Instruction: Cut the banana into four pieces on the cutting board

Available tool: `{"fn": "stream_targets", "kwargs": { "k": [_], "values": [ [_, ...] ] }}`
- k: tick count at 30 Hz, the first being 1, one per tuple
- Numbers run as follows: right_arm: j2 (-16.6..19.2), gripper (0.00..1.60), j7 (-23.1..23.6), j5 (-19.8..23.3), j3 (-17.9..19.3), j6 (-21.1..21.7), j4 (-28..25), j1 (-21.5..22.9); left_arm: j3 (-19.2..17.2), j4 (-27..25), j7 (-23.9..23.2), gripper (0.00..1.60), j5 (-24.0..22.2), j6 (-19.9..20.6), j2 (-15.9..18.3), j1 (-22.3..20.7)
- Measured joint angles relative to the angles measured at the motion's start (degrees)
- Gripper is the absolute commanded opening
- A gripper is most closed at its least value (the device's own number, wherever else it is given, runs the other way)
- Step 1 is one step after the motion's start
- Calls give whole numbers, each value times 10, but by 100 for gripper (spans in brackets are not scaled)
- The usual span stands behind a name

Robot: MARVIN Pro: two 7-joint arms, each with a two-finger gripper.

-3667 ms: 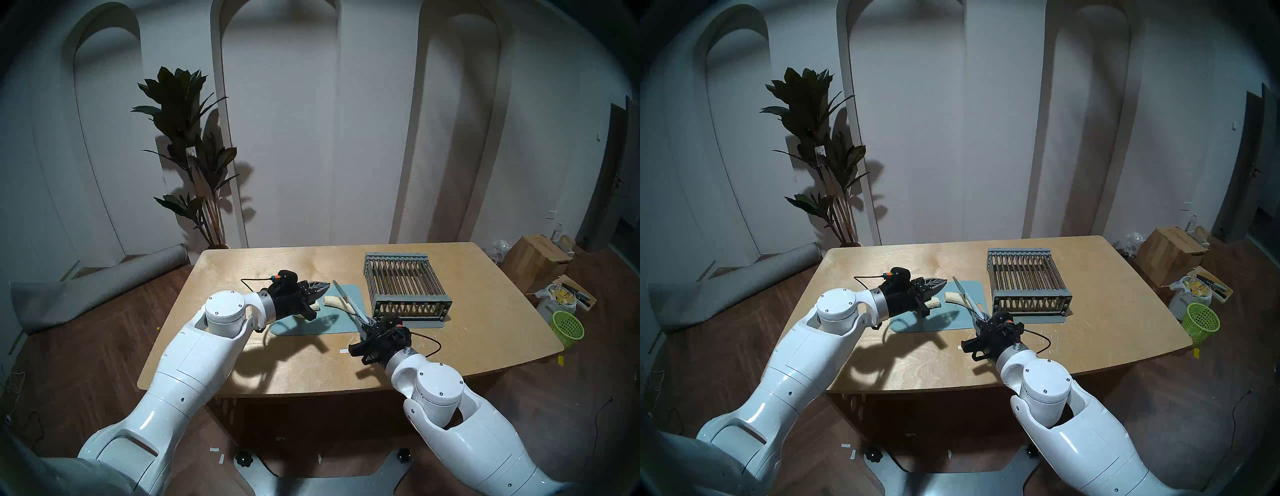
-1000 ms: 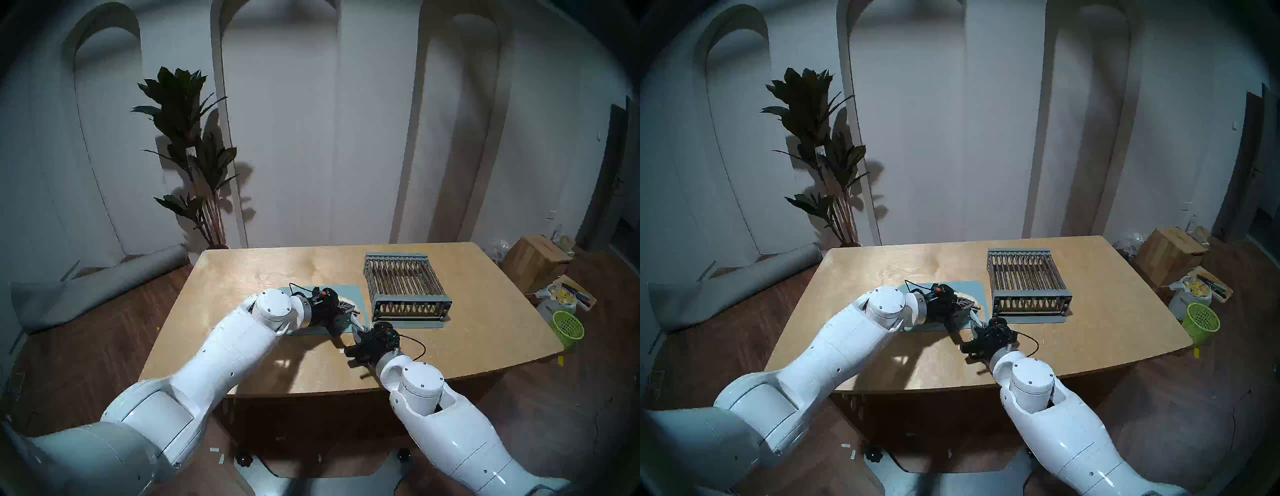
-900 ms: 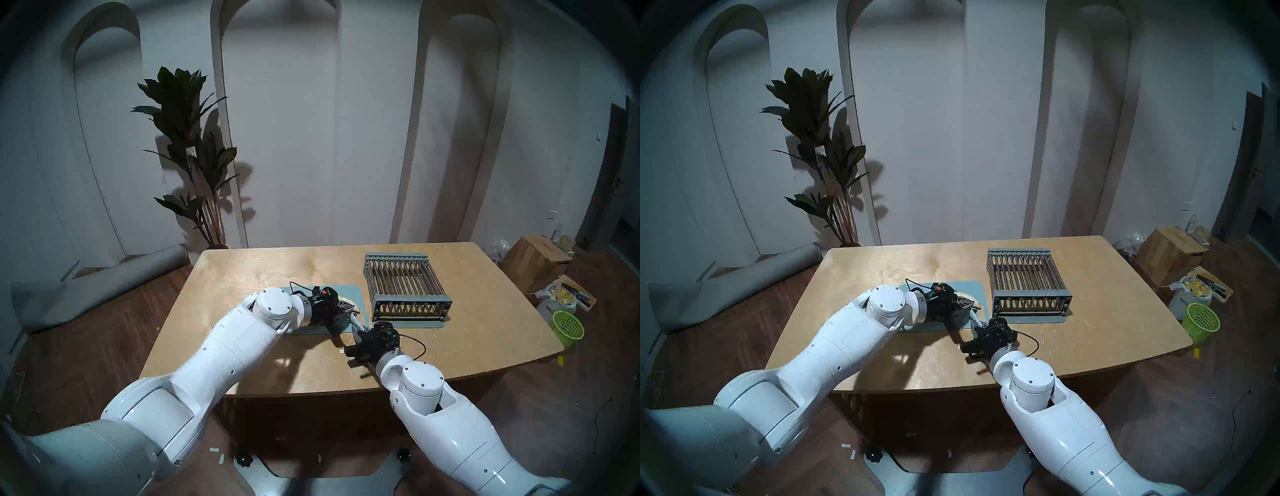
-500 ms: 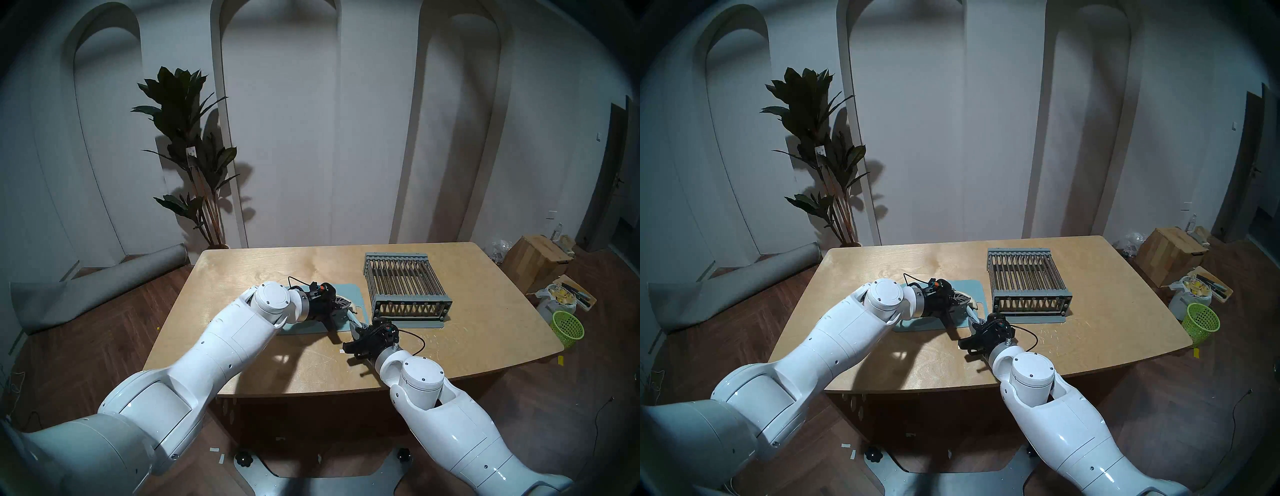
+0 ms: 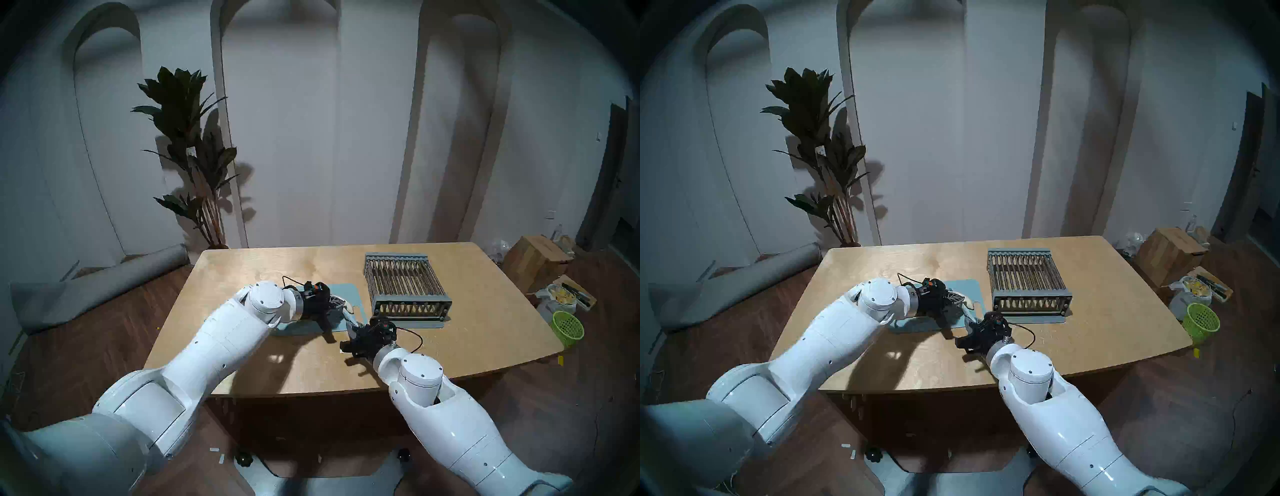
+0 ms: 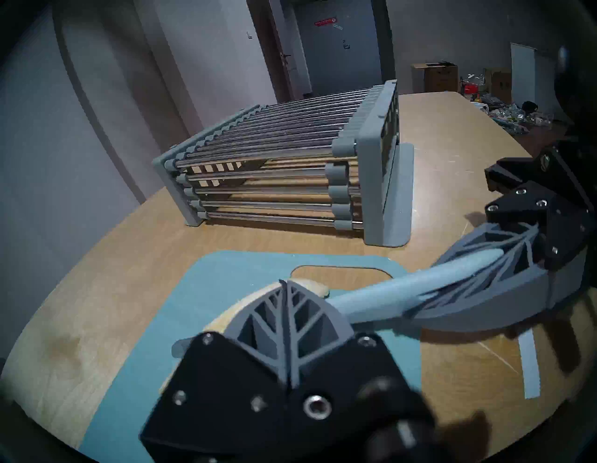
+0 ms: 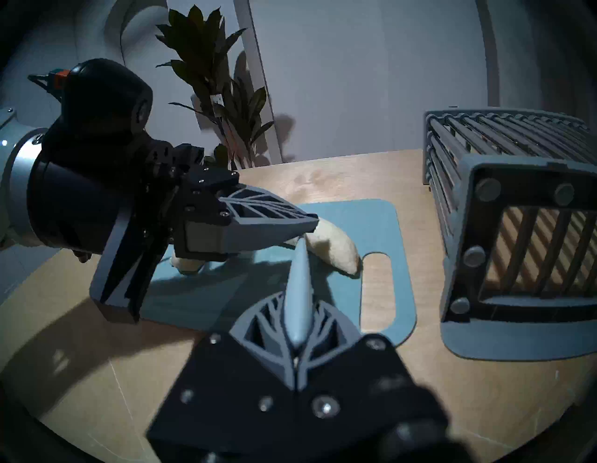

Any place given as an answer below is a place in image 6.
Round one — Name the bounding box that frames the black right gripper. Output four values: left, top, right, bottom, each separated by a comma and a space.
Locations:
437, 145, 597, 267

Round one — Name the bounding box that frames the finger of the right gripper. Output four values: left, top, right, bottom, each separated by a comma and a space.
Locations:
407, 212, 596, 334

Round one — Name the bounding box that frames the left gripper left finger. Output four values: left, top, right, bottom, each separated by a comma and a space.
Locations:
139, 279, 292, 463

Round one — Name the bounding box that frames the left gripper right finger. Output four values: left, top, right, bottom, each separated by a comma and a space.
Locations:
282, 279, 432, 439

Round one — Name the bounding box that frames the knife with pale handle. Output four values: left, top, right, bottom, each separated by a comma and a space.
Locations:
171, 250, 505, 358

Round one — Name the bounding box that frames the blue plastic cutting board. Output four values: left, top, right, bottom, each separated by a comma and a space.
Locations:
77, 251, 423, 463

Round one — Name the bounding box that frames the white tape strip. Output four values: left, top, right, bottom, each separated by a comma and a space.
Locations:
517, 327, 542, 400

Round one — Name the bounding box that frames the small brown carton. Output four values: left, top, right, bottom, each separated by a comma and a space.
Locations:
484, 68, 513, 105

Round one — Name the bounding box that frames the white cabinet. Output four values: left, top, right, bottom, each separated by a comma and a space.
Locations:
511, 43, 556, 111

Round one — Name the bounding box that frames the open labelled cardboard box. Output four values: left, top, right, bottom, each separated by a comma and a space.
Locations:
411, 62, 459, 94

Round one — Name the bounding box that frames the grey metal rod rack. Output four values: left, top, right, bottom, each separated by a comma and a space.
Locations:
153, 79, 415, 247

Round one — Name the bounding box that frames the grey metal double door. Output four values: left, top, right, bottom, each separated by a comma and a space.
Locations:
296, 0, 390, 95

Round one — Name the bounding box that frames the brown wooden door leaf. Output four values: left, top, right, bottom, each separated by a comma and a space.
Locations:
246, 0, 300, 102

